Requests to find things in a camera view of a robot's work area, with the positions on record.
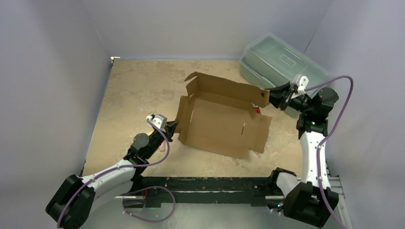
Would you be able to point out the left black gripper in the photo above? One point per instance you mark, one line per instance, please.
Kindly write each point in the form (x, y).
(168, 130)

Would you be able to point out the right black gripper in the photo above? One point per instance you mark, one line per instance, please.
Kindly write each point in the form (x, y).
(285, 98)

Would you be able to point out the brown cardboard box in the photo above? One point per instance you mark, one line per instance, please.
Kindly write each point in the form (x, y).
(217, 115)

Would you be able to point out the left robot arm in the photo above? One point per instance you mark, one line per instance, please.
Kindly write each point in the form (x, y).
(78, 197)

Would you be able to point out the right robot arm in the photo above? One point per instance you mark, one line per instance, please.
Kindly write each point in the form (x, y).
(313, 158)

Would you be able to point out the orange pink highlighter marker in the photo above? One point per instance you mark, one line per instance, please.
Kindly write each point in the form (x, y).
(162, 147)

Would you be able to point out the translucent green plastic toolbox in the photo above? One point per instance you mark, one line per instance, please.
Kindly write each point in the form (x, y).
(270, 62)

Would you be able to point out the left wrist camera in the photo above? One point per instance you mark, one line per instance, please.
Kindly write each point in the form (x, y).
(157, 120)

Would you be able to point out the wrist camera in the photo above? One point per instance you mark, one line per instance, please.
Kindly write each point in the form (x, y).
(157, 120)
(298, 84)

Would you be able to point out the red handled adjustable wrench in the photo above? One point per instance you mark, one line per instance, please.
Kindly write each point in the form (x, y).
(257, 108)

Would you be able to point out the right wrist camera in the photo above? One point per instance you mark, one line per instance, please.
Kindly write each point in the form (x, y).
(298, 84)

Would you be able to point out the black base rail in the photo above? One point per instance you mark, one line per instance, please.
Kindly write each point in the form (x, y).
(254, 191)

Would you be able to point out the aluminium frame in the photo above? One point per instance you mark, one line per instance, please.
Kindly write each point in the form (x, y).
(78, 197)

